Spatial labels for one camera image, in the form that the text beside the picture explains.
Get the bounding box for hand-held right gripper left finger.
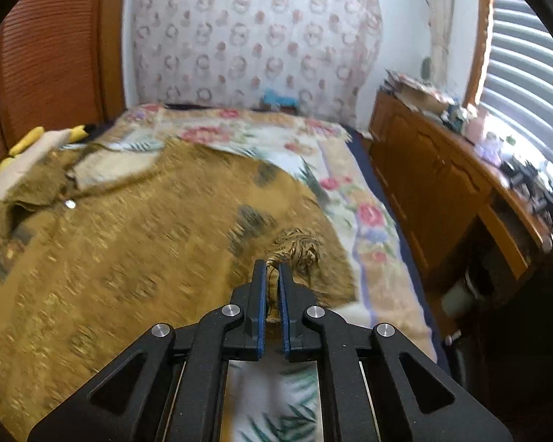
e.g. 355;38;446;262
28;260;267;442

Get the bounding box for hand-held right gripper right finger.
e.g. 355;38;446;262
279;262;514;442

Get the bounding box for brown gold patterned shirt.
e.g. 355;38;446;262
0;140;358;438

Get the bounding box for floral blanket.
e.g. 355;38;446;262
87;104;438;442

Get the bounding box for dark blue bed sheet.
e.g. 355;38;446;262
343;124;445;360

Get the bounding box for white cylinder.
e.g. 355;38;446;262
442;281;477;316

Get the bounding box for wooden cabinet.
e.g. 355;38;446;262
368;90;553;281

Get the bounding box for blue packet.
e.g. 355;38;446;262
262;90;300;111

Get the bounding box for circle patterned lace curtain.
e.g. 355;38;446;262
126;0;383;130

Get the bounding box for pile of papers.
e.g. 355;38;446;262
385;70;457;112

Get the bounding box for pink container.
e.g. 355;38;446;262
463;106;490;143

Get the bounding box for beige pillow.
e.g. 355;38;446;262
0;130;74;201

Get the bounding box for black devices on cabinet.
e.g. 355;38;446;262
500;157;553;227

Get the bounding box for yellow plush toy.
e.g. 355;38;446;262
0;125;89;162

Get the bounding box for wooden louvred wardrobe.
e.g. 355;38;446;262
0;0;130;189

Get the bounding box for narrow beige curtain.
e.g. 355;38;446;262
426;0;457;88

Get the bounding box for white window blinds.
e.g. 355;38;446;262
477;0;553;222

